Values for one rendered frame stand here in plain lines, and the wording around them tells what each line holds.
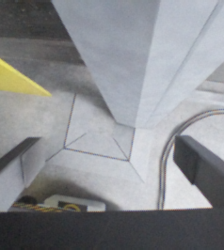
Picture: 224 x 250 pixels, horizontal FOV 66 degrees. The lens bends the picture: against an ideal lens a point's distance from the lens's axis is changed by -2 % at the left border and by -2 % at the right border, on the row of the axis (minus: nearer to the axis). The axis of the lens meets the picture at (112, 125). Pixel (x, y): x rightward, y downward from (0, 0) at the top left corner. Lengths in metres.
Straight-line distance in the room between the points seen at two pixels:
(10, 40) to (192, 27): 0.59
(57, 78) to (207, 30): 0.92
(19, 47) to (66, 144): 0.50
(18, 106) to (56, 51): 0.59
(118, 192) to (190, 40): 0.80
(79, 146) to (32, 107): 0.35
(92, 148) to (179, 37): 0.76
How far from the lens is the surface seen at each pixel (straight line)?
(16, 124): 1.10
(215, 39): 0.21
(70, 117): 0.94
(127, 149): 0.87
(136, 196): 0.92
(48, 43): 0.62
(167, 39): 0.19
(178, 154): 0.16
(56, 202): 0.85
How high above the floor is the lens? 0.89
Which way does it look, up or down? 80 degrees down
